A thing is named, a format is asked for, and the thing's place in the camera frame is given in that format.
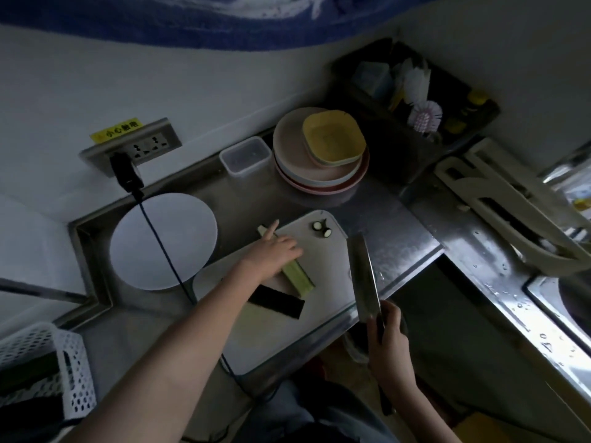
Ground person's right hand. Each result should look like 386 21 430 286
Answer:
367 300 416 397

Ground person's left hand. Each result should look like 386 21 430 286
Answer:
239 220 304 284

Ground pale green vegetable strip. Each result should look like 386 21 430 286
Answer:
257 224 316 299

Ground steel cleaver knife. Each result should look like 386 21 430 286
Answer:
346 232 397 417

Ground person's left forearm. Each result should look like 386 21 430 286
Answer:
65 263 266 443

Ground person's right forearm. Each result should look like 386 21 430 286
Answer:
390 383 463 443

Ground white cutting board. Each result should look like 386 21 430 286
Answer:
192 209 350 377

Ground dark vegetable peel piece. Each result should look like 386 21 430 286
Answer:
248 284 306 319

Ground clear plastic container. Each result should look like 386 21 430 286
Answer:
219 136 272 178

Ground beige round plate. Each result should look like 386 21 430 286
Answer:
272 107 364 188

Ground pink round plate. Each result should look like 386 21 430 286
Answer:
274 146 370 196

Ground pale green square bowl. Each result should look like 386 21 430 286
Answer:
304 145 366 168

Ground yellow square bowl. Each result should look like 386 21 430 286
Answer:
302 110 367 165

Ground white round plate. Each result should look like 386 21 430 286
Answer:
109 193 219 291

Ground person's blue jeans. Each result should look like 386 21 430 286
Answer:
235 377 399 443

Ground black utensil caddy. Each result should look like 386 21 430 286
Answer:
325 38 501 186

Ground cream plastic cutting board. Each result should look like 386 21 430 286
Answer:
433 156 591 277
464 137 591 232

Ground black power plug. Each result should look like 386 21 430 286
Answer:
109 151 145 200

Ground steel sink basin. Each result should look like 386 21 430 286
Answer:
524 271 591 357

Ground blue sponge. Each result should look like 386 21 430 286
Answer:
350 61 394 101

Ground yellow warning label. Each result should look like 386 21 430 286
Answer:
90 117 142 144

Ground pink white dish brush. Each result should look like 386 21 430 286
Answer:
407 100 443 134

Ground blue white cloth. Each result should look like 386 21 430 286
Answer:
0 0 445 52

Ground steel faucet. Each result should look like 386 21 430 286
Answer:
541 142 591 186

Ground white perforated plastic basket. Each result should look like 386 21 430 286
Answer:
0 321 97 421

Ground black power cable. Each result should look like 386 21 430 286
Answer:
133 191 279 405

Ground steel wall power socket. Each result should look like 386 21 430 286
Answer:
79 117 183 178

